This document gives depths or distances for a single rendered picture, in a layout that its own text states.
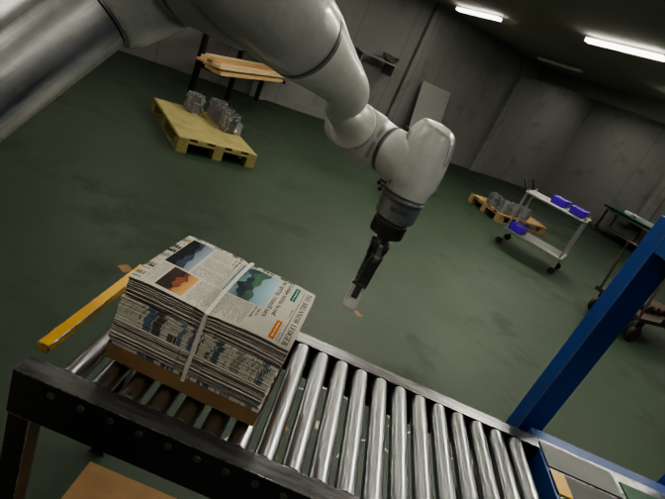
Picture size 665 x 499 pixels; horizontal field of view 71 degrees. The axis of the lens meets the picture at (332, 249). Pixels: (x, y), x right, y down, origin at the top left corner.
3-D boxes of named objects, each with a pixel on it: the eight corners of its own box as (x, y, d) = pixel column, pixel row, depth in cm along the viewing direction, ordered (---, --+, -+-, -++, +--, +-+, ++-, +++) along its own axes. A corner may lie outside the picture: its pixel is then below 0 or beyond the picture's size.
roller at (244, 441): (218, 459, 102) (225, 444, 100) (272, 342, 145) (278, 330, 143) (239, 468, 102) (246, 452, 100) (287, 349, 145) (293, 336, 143)
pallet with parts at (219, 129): (254, 169, 533) (265, 139, 518) (168, 149, 479) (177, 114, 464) (224, 129, 633) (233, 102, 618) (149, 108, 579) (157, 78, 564)
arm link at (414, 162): (435, 206, 99) (388, 177, 105) (473, 138, 94) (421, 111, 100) (413, 207, 91) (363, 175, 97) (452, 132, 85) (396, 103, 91)
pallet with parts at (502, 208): (499, 224, 815) (510, 205, 801) (465, 200, 886) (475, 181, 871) (544, 236, 889) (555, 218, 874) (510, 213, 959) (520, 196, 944)
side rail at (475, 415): (130, 302, 146) (139, 270, 141) (139, 294, 151) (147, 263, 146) (520, 473, 149) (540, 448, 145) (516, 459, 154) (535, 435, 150)
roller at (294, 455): (273, 483, 102) (281, 467, 100) (311, 358, 146) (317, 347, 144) (294, 492, 102) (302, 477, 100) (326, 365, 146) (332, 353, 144)
